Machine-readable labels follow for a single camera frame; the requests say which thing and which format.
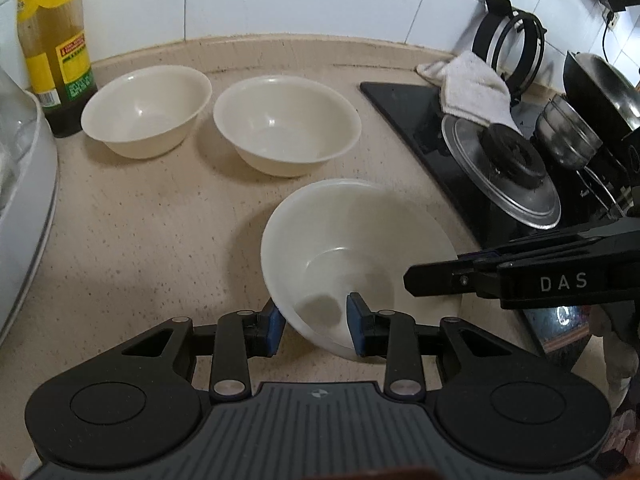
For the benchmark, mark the white towel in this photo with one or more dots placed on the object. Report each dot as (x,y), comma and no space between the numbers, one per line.
(475,85)

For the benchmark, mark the dark metal wok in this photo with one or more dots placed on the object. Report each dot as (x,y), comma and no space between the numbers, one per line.
(605,85)

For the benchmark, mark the black cooktop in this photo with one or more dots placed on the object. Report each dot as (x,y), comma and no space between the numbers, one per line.
(410,120)

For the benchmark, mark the floral patterned cloth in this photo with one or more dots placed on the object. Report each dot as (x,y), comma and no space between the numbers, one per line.
(627,435)

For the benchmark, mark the person's right hand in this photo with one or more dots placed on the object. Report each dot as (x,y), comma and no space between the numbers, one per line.
(617,355)

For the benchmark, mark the black appliance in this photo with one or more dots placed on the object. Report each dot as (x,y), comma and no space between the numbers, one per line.
(631,170)

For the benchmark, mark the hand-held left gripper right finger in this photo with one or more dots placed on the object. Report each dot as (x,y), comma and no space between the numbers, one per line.
(355,327)

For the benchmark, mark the yellow-labelled oil bottle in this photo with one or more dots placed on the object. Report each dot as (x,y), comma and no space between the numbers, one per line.
(52,60)

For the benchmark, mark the cream bowl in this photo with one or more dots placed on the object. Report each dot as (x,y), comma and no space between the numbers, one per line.
(350,240)
(145,110)
(287,125)

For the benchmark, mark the metal pot lid black knob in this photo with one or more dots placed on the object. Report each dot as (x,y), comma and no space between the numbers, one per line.
(470,160)

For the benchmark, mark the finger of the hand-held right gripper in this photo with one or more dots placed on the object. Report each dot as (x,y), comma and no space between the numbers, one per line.
(550,242)
(440,277)

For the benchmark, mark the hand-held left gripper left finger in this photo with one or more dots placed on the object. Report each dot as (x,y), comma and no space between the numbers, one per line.
(275,330)

